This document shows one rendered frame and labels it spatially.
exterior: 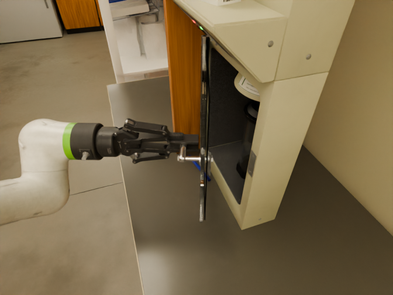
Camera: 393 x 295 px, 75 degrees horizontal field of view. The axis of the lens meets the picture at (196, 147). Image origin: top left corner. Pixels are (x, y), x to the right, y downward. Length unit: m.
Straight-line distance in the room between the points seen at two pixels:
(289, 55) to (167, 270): 0.57
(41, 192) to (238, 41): 0.53
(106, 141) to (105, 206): 1.48
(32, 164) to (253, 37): 0.55
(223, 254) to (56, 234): 1.51
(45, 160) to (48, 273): 1.33
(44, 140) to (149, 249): 0.38
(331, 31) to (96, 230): 1.81
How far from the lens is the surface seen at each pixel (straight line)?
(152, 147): 0.64
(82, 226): 2.04
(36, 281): 1.97
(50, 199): 0.70
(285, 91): 0.48
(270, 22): 0.41
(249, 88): 0.59
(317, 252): 0.82
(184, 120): 0.89
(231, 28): 0.38
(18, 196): 0.66
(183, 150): 0.60
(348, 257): 0.85
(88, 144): 0.64
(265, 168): 0.60
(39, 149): 0.69
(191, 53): 0.79
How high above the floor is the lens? 1.62
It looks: 42 degrees down
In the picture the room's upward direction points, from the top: straight up
